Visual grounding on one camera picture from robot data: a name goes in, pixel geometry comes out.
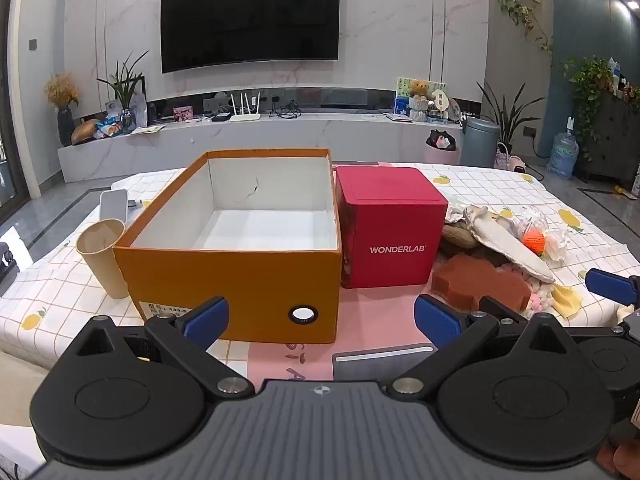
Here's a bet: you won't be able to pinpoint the brown sponge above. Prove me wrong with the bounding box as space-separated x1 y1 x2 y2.
431 253 533 317

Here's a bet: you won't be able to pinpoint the green plant in glass vase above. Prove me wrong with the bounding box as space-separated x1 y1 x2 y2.
96 50 151 131

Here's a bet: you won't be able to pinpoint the black wall television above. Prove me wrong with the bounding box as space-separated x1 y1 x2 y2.
161 0 342 74

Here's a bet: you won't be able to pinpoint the dried yellow flowers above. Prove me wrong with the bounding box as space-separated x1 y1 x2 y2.
44 72 81 109

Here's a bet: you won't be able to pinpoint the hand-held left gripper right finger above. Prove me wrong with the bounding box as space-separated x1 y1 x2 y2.
389 294 581 396

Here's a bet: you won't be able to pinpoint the dark cabinet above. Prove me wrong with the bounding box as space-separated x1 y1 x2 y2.
582 87 640 188

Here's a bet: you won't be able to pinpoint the hanging vine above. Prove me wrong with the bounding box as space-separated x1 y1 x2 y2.
497 0 555 56

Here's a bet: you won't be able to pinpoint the grey flat case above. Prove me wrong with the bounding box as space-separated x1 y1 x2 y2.
331 344 437 383

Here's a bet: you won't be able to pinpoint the green ivy plant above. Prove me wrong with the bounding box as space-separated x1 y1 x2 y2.
562 56 613 161

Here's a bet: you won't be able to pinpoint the lemon print checked tablecloth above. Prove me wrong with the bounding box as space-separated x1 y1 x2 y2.
0 162 640 371

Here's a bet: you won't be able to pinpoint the clear plastic bag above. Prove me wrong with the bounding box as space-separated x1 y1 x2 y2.
510 207 571 263

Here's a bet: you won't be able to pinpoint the white phone stand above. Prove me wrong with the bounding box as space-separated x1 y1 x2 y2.
99 189 130 223

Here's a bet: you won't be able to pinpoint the white router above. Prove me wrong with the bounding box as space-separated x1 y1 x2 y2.
229 92 262 122

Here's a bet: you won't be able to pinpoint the black cables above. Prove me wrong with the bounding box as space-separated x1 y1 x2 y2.
270 100 303 120

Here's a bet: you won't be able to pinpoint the pink trash bin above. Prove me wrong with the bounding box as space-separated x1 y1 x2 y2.
425 129 462 165

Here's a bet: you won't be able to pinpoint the cream and pink fluffy cloth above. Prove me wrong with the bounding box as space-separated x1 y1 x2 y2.
515 265 556 311

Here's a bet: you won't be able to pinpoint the black object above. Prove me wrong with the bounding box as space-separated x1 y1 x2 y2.
0 242 21 297

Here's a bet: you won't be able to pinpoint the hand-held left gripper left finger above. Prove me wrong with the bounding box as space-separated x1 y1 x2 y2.
65 296 256 397

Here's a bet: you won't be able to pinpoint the brown round cushion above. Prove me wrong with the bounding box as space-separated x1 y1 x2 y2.
71 118 103 146

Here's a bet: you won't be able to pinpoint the white marble television console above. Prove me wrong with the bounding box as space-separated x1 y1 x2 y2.
57 112 481 183

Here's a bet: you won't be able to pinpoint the tan paper cup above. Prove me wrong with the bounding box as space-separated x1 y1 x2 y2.
76 219 132 300

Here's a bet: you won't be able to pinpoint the grey trash bin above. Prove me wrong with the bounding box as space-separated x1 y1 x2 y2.
462 116 501 167

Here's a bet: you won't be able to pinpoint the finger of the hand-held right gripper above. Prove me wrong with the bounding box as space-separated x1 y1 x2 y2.
586 267 640 307
477 296 531 331

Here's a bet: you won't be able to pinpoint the brown plush toy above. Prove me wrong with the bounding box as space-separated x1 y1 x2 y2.
442 222 483 251

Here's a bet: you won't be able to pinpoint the orange cardboard box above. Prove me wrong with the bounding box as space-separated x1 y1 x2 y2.
112 148 343 345

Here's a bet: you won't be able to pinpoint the dark blue vase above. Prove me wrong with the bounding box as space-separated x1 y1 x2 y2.
56 106 76 147

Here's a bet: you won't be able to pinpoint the long-leaf potted plant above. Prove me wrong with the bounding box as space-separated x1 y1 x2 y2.
476 80 546 156

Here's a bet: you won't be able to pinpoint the red square box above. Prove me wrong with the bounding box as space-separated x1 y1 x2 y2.
334 165 449 290

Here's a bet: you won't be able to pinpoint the blue water bottle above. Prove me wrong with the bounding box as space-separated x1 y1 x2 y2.
546 132 580 180

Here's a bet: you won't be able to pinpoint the green and blue picture board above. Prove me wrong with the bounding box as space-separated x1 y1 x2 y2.
395 77 447 117

